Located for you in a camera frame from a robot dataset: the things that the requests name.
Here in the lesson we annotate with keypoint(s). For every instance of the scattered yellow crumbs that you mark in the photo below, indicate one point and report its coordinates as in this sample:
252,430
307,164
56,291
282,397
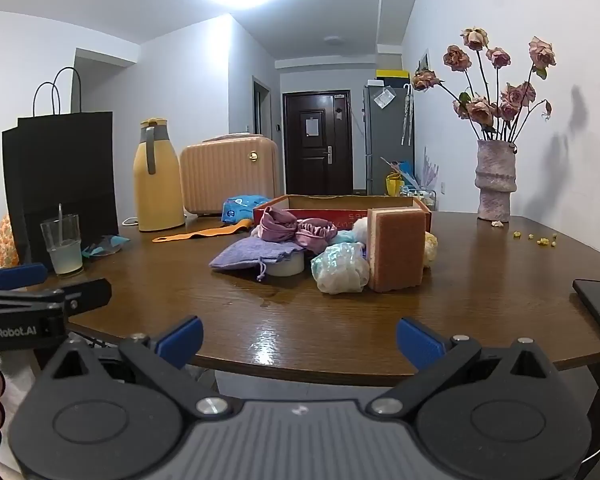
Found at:
542,241

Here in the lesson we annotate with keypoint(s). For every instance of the pink satin pouch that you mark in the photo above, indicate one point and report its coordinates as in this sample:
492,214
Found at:
275,225

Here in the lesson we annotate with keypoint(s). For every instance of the black paper bag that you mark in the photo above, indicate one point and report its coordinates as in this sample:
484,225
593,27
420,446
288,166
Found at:
65,170

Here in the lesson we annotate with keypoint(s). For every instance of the white plush toy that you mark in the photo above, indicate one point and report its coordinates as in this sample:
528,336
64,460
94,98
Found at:
361,227

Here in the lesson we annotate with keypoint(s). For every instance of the tan chair back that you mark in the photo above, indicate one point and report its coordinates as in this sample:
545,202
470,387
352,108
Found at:
205,232

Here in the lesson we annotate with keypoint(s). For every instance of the clear glass cup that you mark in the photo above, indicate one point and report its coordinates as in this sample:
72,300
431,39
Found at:
66,257

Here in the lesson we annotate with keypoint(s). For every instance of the pink ribbed suitcase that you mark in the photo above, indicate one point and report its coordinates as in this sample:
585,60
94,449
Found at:
225,175

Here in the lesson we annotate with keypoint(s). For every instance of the pink textured vase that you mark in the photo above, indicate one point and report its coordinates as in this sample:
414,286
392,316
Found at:
495,180

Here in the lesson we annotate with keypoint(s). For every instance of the grey interior door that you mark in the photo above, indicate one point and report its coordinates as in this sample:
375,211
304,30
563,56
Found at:
261,107

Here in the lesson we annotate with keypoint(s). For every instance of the orange rectangular sponge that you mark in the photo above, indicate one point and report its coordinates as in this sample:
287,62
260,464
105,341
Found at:
397,250

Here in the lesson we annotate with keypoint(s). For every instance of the dark brown entrance door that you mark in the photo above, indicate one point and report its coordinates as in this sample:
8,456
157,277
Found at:
315,165

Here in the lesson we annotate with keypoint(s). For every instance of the white paper notice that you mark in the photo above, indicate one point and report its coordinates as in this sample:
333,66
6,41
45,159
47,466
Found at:
313,127

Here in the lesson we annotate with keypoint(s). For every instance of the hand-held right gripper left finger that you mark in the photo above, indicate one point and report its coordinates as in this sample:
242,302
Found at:
182,341

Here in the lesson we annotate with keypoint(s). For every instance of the teal plastic wrapper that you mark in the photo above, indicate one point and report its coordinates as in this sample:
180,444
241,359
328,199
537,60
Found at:
105,246

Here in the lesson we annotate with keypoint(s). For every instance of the pink satin scrunchie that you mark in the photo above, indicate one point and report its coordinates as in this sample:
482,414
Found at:
315,235

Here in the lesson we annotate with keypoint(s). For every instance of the yellow bucket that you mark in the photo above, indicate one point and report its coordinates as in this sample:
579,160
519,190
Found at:
393,185

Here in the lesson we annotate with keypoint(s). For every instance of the small ceiling lamp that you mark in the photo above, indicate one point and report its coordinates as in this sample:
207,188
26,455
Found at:
334,40

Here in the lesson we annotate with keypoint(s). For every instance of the clear pouch with paper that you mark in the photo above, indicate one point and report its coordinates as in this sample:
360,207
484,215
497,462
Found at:
383,97

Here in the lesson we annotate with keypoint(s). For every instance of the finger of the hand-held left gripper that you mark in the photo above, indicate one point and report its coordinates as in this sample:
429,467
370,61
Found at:
22,275
90,294

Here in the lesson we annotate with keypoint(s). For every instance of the yellow fluffy toy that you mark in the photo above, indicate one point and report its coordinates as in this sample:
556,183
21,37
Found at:
430,250

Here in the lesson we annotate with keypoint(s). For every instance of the blue tissue pack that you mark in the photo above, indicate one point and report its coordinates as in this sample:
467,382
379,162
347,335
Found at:
237,208

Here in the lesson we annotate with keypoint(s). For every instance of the folded hanging umbrella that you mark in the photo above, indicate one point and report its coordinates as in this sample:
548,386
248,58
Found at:
406,115

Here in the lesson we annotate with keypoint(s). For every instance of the grey refrigerator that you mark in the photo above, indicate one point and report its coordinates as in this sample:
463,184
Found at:
385,145

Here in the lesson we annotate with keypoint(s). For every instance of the white round sponge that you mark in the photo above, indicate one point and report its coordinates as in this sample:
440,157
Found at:
285,266

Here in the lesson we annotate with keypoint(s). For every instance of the orange mesh bag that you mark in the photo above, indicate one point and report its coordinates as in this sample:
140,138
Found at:
5,245

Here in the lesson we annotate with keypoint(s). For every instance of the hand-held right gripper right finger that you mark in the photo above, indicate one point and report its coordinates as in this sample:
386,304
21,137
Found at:
420,342

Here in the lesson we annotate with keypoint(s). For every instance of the yellow box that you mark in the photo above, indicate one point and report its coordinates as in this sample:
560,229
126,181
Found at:
392,73

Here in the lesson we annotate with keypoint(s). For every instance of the red cardboard box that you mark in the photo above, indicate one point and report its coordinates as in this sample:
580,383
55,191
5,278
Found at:
340,216

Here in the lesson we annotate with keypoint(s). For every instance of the clear drinking straw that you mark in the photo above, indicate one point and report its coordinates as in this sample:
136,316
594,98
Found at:
60,215

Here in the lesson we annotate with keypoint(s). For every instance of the bunch of dried roses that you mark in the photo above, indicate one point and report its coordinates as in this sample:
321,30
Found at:
480,110

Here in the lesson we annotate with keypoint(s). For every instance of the iridescent plastic bag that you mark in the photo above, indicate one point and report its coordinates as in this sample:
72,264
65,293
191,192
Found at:
340,270

